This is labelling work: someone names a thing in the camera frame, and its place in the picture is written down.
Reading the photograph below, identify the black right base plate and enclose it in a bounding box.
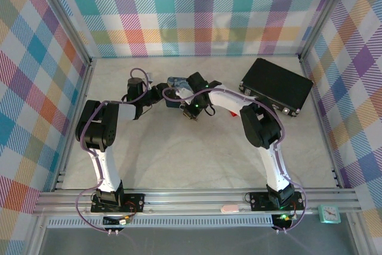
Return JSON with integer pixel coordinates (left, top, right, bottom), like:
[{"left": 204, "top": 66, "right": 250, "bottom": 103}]
[{"left": 249, "top": 191, "right": 302, "bottom": 211}]

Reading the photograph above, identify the pink white eraser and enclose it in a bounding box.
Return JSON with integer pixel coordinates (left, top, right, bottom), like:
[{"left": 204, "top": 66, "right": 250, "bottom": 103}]
[{"left": 220, "top": 204, "right": 241, "bottom": 214}]

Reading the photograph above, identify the aluminium front rail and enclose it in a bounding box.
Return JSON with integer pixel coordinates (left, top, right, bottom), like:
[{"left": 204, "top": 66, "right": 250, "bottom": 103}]
[{"left": 31, "top": 188, "right": 361, "bottom": 217}]

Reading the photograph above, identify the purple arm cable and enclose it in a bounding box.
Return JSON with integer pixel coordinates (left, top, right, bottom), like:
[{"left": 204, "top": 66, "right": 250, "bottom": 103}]
[
  {"left": 76, "top": 67, "right": 152, "bottom": 235},
  {"left": 162, "top": 87, "right": 307, "bottom": 234}
]

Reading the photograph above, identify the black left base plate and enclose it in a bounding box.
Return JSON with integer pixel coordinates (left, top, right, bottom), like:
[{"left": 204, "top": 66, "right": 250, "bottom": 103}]
[{"left": 91, "top": 192, "right": 146, "bottom": 216}]

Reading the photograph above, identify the aluminium side floor rail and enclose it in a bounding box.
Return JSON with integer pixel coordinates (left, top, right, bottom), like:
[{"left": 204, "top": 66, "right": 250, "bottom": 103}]
[
  {"left": 298, "top": 54, "right": 347, "bottom": 190},
  {"left": 53, "top": 57, "right": 96, "bottom": 192}
]

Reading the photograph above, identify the slotted grey cable duct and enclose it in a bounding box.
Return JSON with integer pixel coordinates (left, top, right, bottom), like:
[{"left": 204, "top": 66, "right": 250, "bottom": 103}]
[{"left": 47, "top": 214, "right": 283, "bottom": 229}]

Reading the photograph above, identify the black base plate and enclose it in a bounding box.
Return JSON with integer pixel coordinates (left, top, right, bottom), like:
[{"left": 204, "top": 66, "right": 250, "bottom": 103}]
[
  {"left": 249, "top": 191, "right": 302, "bottom": 211},
  {"left": 91, "top": 192, "right": 146, "bottom": 216}
]

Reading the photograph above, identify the aluminium back floor rail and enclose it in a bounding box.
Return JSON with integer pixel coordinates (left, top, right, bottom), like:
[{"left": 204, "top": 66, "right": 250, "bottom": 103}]
[{"left": 91, "top": 54, "right": 301, "bottom": 59}]

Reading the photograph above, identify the aluminium corner post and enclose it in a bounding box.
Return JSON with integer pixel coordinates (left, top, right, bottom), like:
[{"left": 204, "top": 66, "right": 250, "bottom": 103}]
[
  {"left": 297, "top": 0, "right": 358, "bottom": 62},
  {"left": 32, "top": 0, "right": 96, "bottom": 64}
]

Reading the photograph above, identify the black briefcase with metal trim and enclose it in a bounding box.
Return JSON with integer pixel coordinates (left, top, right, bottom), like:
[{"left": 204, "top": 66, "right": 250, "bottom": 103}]
[{"left": 238, "top": 57, "right": 314, "bottom": 118}]

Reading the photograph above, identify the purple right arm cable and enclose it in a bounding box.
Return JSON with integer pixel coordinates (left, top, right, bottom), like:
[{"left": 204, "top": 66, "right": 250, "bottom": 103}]
[{"left": 162, "top": 87, "right": 307, "bottom": 234}]

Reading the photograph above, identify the teal square clock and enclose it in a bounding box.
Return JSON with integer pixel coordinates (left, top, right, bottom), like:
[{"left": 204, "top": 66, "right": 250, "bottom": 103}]
[{"left": 318, "top": 204, "right": 341, "bottom": 225}]

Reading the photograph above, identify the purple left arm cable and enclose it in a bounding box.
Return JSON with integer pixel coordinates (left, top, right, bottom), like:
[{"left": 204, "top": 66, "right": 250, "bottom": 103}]
[{"left": 76, "top": 67, "right": 152, "bottom": 235}]

